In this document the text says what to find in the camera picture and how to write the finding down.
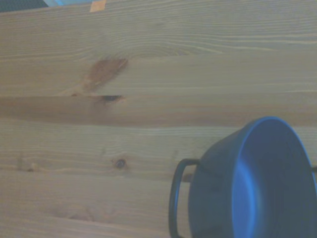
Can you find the blue bowl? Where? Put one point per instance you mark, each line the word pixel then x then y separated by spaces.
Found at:
pixel 260 188

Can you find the orange tape piece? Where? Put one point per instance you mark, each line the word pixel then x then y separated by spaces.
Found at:
pixel 98 6

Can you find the light blue object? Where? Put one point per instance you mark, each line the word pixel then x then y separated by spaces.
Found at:
pixel 64 2

